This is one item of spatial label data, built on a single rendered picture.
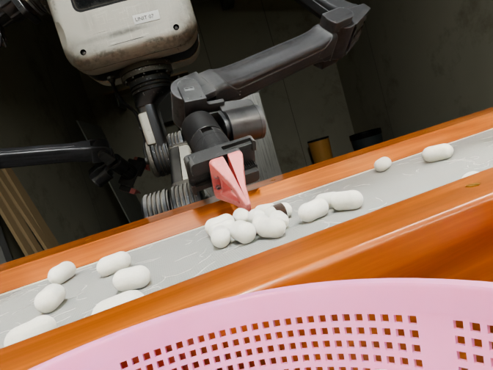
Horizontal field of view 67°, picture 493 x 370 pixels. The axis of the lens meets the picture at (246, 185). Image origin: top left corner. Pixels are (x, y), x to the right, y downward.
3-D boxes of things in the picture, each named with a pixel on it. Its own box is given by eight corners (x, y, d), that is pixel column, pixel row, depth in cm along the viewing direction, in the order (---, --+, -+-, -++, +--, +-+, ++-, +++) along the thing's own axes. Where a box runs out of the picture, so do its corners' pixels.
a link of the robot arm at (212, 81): (326, 49, 87) (340, 3, 78) (344, 62, 84) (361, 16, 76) (166, 122, 67) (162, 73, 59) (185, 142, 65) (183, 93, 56)
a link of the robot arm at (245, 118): (177, 119, 67) (174, 79, 60) (235, 106, 71) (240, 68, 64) (198, 168, 61) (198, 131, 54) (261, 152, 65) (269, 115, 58)
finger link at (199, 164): (265, 183, 45) (235, 141, 52) (209, 202, 44) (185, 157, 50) (266, 219, 50) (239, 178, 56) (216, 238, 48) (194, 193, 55)
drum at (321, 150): (334, 169, 680) (324, 136, 674) (340, 170, 642) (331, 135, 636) (314, 175, 678) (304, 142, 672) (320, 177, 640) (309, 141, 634)
